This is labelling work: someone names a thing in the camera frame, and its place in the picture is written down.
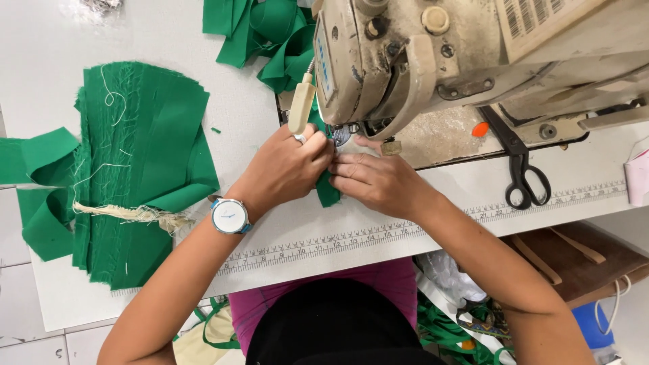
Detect beige industrial sewing machine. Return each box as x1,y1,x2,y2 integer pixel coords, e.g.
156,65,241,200
276,0,649,171

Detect heap of green fabric strips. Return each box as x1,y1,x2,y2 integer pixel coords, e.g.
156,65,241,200
202,0,319,95

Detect brown bag with straps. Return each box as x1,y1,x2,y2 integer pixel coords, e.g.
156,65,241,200
501,220,649,310

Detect white cable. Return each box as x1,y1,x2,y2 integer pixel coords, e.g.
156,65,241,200
594,275,632,336

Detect pile of green cloth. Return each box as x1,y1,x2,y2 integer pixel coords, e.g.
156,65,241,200
417,293,514,365

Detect person's left hand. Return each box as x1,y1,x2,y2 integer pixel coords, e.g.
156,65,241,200
229,124,336,220

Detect white plastic bag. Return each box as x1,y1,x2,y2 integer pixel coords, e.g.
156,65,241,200
417,250,488,306

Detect narrow green fabric strip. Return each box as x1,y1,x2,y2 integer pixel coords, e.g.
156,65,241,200
308,96,342,209

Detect person's right hand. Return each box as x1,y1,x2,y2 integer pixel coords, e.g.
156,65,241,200
329,136,440,221

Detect cream tote bag green handles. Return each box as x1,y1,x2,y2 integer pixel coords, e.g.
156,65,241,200
172,298,242,365

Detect beige thread bundle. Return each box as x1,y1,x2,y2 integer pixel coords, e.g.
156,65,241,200
72,201,196,236

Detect folded green fabric band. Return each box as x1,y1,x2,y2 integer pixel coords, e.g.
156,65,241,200
0,126,83,262

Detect loose white thread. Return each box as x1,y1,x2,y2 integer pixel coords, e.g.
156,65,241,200
99,63,128,128

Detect stack of frayed green panels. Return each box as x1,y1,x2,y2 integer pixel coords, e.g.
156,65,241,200
71,61,221,291

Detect beige gooseneck machine lamp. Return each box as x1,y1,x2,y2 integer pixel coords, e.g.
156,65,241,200
287,57,318,136

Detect black scissors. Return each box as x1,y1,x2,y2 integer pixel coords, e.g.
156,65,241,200
479,104,552,211

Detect white-faced wristwatch blue strap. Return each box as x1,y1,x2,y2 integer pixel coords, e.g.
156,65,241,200
208,195,253,235

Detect white measuring tape strip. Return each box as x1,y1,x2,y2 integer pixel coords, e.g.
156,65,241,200
111,179,629,298

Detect clear plastic bag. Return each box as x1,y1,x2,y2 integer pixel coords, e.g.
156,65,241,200
57,0,125,24

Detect pink paper sheet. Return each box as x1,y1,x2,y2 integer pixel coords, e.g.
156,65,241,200
623,146,649,207

